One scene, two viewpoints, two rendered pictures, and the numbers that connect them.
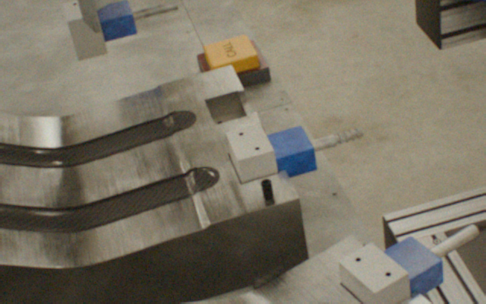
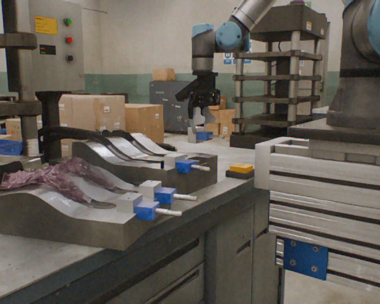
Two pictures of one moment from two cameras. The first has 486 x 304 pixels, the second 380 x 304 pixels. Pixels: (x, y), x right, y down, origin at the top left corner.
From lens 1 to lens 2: 0.82 m
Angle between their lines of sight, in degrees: 46
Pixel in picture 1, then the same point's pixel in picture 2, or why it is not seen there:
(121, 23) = (202, 134)
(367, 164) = not seen: outside the picture
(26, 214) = (119, 152)
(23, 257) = (102, 154)
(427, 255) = (169, 191)
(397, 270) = (152, 185)
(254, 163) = (168, 158)
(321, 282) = not seen: hidden behind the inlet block
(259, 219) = (155, 172)
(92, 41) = (192, 137)
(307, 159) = (184, 166)
